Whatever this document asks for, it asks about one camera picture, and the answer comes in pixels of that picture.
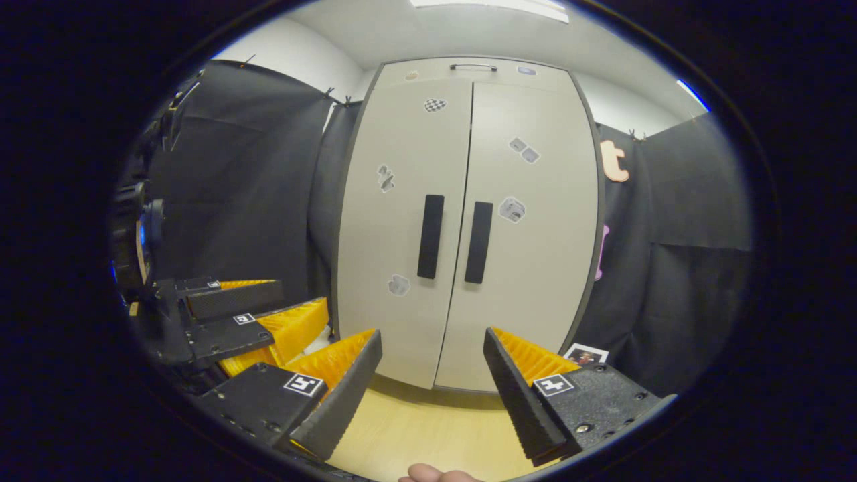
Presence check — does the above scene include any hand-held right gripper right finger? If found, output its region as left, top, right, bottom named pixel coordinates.
left=483, top=327, right=664, bottom=467

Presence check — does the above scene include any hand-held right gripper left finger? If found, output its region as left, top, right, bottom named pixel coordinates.
left=198, top=328, right=384, bottom=461

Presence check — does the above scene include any white shoe cabinet door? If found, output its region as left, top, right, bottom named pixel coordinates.
left=434, top=82, right=599, bottom=394
left=337, top=79, right=474, bottom=390

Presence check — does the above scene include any white shoe cabinet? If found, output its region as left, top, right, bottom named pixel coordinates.
left=333, top=56, right=607, bottom=394

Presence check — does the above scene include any white cabinet drawer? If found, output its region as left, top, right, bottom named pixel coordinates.
left=372, top=57, right=578, bottom=94

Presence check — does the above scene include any white photo card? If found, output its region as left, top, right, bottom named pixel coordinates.
left=564, top=343, right=609, bottom=366

